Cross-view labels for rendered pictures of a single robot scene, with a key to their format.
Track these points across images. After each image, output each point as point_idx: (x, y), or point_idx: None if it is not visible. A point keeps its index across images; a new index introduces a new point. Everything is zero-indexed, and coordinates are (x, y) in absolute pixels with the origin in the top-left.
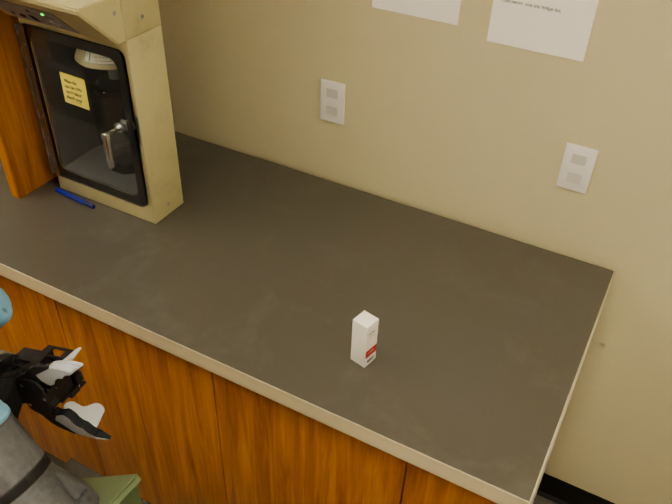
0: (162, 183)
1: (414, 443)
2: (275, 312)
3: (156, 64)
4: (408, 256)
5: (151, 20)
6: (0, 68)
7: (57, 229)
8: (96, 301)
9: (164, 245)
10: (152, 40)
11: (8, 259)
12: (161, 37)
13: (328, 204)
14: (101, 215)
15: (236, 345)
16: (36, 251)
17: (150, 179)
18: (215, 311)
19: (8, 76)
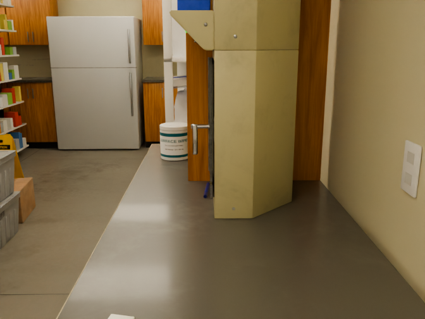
0: (229, 187)
1: None
2: (157, 302)
3: (243, 81)
4: None
5: (245, 43)
6: (200, 88)
7: (171, 197)
8: (109, 230)
9: (194, 228)
10: (243, 59)
11: (129, 196)
12: (254, 61)
13: (353, 274)
14: (201, 202)
15: (95, 298)
16: (143, 199)
17: (216, 175)
18: (133, 273)
19: (204, 95)
